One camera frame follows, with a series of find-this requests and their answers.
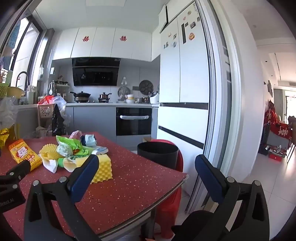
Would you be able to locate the clear plastic bag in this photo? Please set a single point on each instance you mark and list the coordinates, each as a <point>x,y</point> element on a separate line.
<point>8,111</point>

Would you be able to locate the white tissue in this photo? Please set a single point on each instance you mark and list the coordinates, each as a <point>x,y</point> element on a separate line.
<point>51,165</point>

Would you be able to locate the yellow sponge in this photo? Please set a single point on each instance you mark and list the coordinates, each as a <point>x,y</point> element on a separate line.
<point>105,169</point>

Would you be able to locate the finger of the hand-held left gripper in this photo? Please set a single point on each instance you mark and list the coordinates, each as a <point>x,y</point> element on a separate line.
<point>19,170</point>

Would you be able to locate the yellow juice bottle green cap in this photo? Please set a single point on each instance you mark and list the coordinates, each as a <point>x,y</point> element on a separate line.
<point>69,165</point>

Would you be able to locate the white refrigerator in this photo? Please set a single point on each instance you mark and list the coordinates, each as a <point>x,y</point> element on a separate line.
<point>185,69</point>

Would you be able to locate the pink plastic bag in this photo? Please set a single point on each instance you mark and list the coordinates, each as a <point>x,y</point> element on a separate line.
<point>75,134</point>

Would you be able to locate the red paper decal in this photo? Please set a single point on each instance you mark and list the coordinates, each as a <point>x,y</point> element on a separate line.
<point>122,38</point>
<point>85,38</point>

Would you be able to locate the stack of bowls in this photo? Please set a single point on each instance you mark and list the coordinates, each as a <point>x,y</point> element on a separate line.
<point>130,98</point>

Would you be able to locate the black range hood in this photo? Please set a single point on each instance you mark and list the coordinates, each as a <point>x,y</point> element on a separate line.
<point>94,74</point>

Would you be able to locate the small steel pot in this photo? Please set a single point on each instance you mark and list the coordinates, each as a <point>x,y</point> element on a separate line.
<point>145,100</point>

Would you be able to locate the red printed bag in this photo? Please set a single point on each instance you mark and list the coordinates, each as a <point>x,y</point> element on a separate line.
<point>276,125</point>

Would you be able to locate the yellow bowl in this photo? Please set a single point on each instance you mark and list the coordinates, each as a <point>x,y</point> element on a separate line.
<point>15,92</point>

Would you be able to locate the group of fridge magnets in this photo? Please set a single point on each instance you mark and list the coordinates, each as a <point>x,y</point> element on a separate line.
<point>191,36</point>

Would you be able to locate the green wrapper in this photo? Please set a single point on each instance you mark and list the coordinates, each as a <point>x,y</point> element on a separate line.
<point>67,144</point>

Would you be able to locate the utensil holder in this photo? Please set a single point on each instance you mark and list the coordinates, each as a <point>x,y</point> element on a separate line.
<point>31,95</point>

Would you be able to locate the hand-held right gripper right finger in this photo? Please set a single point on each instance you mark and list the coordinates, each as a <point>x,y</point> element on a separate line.
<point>209,179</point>

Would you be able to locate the black plastic bag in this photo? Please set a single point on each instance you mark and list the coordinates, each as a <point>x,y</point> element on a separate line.
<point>57,122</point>

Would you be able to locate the gold foil bag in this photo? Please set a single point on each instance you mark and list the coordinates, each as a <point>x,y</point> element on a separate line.
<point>5,136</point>

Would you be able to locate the grey lower cabinets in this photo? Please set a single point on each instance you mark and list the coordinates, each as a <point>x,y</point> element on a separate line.
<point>92,118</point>

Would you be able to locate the hanging plastic bag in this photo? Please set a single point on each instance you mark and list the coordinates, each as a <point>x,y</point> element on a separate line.
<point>41,71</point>

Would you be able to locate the white blue carton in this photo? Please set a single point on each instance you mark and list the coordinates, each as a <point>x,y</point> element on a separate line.
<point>100,150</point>

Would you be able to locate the white rice cooker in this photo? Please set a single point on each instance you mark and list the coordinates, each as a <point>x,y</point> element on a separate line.
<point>154,98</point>

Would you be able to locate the black built-in oven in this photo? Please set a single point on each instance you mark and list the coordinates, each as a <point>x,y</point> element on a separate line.
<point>133,127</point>

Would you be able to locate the dark round rack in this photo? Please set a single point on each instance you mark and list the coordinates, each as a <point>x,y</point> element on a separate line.
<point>146,87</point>

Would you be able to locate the red plastic basket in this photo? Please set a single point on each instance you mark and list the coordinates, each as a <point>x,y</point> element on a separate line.
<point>45,100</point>

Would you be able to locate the kitchen window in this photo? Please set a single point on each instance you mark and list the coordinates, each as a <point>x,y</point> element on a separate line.
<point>23,51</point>

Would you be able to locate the white plastic bag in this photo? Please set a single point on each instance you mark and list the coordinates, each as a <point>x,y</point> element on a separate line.
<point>59,102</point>

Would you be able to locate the yellow paper cupcake liner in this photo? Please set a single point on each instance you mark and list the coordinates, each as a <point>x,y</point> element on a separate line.
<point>49,150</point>

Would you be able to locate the black wok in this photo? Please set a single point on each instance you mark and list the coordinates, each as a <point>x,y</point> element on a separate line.
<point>81,94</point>

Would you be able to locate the blue white package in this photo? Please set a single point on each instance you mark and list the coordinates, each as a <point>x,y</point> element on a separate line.
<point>89,140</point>

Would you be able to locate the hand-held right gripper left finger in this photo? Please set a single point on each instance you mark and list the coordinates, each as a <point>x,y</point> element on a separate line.
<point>85,178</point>

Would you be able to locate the orange yellow snack bag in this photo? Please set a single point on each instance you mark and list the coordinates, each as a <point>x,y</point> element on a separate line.
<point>23,153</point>

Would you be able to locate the spice rack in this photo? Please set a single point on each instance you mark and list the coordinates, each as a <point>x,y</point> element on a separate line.
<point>63,90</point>

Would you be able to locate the beige basket rack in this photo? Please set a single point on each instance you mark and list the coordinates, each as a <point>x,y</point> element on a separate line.
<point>46,112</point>

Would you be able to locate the green plastic basket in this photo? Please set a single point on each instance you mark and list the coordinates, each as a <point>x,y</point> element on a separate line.
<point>4,90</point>

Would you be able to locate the light round rack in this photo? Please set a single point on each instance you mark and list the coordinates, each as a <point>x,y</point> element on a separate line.
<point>123,91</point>

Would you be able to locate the white sliding door frame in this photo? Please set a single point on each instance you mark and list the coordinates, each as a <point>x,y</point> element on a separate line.
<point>222,92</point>

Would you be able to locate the black kitchen faucet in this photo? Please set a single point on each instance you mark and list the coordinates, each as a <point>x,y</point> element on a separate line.
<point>22,74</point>

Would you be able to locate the white upper cabinets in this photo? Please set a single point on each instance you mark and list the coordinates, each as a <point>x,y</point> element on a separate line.
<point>101,44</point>

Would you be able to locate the steel pot with lid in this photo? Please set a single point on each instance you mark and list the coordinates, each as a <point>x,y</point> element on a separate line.
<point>104,97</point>

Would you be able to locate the red trash bin black liner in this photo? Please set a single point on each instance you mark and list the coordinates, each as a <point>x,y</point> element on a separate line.
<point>158,157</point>
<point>170,204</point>

